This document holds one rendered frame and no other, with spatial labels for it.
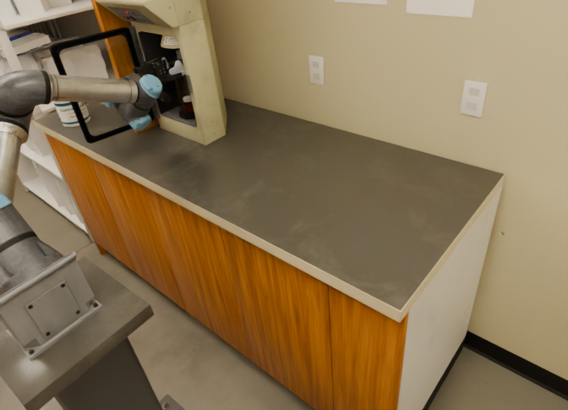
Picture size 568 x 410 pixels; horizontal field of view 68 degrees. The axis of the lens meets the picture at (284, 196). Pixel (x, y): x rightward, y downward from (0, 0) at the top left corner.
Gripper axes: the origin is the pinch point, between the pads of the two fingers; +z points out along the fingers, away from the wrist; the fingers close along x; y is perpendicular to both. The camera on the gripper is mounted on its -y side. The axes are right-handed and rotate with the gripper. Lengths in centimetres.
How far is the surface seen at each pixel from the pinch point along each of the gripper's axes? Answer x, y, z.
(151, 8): -14.2, 27.3, -14.4
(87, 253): 96, -119, -45
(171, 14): -14.2, 23.6, -7.8
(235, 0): 2.7, 16.0, 37.3
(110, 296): -56, -24, -77
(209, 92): -14.0, -7.8, -0.3
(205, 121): -13.9, -18.0, -5.3
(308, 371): -84, -86, -39
